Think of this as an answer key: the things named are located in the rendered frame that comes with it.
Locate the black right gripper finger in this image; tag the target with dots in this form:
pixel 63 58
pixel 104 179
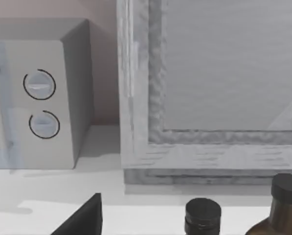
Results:
pixel 87 218

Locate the small microwave knob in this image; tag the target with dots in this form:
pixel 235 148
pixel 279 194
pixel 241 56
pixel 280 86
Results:
pixel 44 124

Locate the pale microwave oven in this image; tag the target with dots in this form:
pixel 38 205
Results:
pixel 38 98

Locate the large microwave knob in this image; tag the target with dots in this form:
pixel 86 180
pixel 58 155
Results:
pixel 39 84

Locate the brown bottle with black cap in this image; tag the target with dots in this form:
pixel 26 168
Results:
pixel 282 210

